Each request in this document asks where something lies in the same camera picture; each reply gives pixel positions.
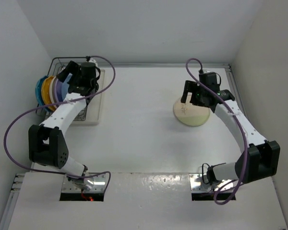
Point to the cream plate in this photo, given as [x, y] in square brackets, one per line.
[51, 90]

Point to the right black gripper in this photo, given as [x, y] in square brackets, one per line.
[190, 86]

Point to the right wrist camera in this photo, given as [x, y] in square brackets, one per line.
[204, 71]

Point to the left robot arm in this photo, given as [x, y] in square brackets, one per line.
[47, 145]

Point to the teal polka dot plate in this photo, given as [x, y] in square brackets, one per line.
[38, 91]

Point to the cream drip tray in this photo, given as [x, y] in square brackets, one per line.
[91, 115]

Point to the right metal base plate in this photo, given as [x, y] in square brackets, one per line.
[199, 184]

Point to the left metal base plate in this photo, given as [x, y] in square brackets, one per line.
[96, 184]

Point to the yellow polka dot plate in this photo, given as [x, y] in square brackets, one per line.
[45, 90]

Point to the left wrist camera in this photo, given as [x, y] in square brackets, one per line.
[91, 60]

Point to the beige green leaf plate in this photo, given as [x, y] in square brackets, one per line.
[189, 114]

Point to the grey wire dish rack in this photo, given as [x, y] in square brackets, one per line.
[56, 63]

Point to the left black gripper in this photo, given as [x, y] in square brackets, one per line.
[71, 67]

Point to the purple plate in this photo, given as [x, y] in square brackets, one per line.
[58, 94]

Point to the metal base plate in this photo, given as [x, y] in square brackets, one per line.
[199, 184]
[96, 184]

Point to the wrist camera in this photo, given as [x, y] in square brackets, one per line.
[91, 60]
[204, 71]

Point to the blue plate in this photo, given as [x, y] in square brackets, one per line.
[65, 86]

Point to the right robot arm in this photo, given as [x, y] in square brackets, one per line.
[259, 156]

